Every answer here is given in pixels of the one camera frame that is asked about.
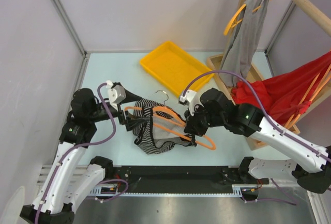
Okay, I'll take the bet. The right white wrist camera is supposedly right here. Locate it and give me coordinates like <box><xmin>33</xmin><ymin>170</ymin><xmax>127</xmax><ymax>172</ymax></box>
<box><xmin>178</xmin><ymin>89</ymin><xmax>203</xmax><ymax>116</ymax></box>

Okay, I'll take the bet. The orange hanger with grey top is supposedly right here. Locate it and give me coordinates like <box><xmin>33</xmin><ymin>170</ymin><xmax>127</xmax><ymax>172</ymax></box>
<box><xmin>222</xmin><ymin>0</ymin><xmax>282</xmax><ymax>35</ymax></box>

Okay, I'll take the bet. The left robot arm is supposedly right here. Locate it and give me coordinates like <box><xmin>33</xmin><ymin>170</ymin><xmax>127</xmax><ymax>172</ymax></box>
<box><xmin>20</xmin><ymin>81</ymin><xmax>141</xmax><ymax>223</ymax></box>

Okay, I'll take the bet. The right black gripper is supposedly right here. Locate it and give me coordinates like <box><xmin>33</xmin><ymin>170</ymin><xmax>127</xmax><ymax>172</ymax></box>
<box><xmin>184</xmin><ymin>102</ymin><xmax>226</xmax><ymax>137</ymax></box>

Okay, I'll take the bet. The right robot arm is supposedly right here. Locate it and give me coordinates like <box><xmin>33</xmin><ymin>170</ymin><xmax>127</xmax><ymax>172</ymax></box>
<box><xmin>178</xmin><ymin>88</ymin><xmax>330</xmax><ymax>193</ymax></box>

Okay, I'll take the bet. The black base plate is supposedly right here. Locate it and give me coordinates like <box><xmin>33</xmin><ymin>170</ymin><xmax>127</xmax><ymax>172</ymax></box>
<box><xmin>105</xmin><ymin>166</ymin><xmax>269</xmax><ymax>187</ymax></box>

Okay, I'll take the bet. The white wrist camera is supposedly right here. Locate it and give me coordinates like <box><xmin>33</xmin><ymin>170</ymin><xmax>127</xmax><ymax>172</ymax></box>
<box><xmin>178</xmin><ymin>89</ymin><xmax>203</xmax><ymax>116</ymax></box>
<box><xmin>106</xmin><ymin>80</ymin><xmax>126</xmax><ymax>110</ymax></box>

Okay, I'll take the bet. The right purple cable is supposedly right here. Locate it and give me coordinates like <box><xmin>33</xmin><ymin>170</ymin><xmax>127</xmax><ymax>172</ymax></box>
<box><xmin>180</xmin><ymin>70</ymin><xmax>331</xmax><ymax>206</ymax></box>

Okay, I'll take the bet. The wooden clothes rack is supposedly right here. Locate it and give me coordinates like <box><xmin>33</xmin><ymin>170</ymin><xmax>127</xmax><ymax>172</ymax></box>
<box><xmin>206</xmin><ymin>0</ymin><xmax>330</xmax><ymax>151</ymax></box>

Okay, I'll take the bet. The grey tank top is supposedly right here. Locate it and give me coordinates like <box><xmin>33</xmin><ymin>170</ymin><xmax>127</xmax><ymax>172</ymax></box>
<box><xmin>220</xmin><ymin>0</ymin><xmax>269</xmax><ymax>79</ymax></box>

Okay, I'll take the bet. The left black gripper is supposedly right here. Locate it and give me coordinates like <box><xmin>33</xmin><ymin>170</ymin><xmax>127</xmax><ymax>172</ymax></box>
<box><xmin>88</xmin><ymin>88</ymin><xmax>149</xmax><ymax>130</ymax></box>

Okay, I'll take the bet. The white cable duct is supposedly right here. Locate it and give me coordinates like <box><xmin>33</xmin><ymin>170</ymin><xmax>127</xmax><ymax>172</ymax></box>
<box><xmin>87</xmin><ymin>184</ymin><xmax>262</xmax><ymax>198</ymax></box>

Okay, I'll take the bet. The orange hanger with red top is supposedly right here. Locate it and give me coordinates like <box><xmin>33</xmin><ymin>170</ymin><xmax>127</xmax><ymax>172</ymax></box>
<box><xmin>284</xmin><ymin>63</ymin><xmax>331</xmax><ymax>129</ymax></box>

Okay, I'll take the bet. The yellow plastic tray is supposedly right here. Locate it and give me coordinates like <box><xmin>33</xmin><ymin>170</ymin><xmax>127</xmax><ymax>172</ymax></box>
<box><xmin>140</xmin><ymin>41</ymin><xmax>210</xmax><ymax>97</ymax></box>

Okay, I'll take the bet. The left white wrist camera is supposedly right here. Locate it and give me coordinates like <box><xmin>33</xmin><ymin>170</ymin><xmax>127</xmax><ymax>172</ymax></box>
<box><xmin>106</xmin><ymin>80</ymin><xmax>126</xmax><ymax>110</ymax></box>

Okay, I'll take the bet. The red tank top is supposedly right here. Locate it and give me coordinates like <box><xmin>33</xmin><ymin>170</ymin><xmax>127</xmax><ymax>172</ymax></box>
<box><xmin>231</xmin><ymin>50</ymin><xmax>331</xmax><ymax>126</ymax></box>

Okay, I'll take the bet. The striped tank top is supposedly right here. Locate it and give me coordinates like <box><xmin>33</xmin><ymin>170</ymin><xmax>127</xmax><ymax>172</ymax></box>
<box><xmin>131</xmin><ymin>99</ymin><xmax>197</xmax><ymax>155</ymax></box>

